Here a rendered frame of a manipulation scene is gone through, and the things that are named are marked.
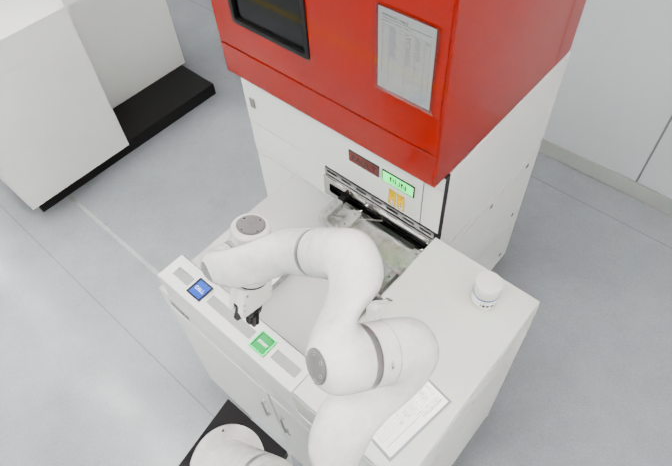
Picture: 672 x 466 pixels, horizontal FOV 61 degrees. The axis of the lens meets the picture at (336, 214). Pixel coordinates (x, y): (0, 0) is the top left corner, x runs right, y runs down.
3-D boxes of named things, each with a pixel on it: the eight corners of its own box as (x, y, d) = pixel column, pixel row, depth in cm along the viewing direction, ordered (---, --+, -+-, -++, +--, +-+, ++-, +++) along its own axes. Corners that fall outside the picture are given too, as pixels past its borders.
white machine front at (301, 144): (261, 146, 218) (242, 59, 187) (437, 258, 182) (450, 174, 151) (255, 150, 217) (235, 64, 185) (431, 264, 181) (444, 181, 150)
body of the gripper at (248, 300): (256, 253, 133) (257, 284, 140) (223, 276, 127) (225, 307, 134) (279, 270, 130) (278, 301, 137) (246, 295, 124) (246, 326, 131)
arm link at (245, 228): (243, 289, 122) (277, 269, 127) (242, 246, 113) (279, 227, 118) (221, 265, 126) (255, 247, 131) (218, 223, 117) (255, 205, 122)
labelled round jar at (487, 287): (479, 284, 159) (484, 265, 152) (501, 298, 156) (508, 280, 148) (465, 301, 156) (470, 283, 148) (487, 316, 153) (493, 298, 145)
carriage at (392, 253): (334, 206, 194) (334, 201, 191) (422, 263, 178) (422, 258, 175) (318, 221, 190) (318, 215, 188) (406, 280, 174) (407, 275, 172)
